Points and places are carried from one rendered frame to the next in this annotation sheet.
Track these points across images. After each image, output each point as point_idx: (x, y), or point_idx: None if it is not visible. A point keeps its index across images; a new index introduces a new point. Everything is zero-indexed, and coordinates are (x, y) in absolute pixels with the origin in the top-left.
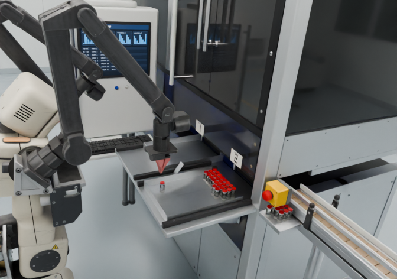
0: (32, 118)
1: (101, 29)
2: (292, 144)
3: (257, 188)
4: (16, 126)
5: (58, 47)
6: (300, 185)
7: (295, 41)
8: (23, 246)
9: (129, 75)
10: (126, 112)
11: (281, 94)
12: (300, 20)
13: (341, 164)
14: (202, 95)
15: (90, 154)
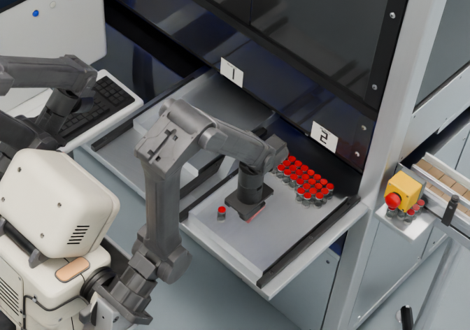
0: (87, 235)
1: (223, 141)
2: (419, 117)
3: (371, 184)
4: (69, 254)
5: (171, 181)
6: (426, 156)
7: (436, 9)
8: None
9: (232, 153)
10: (57, 46)
11: (412, 75)
12: None
13: None
14: (236, 24)
15: (191, 261)
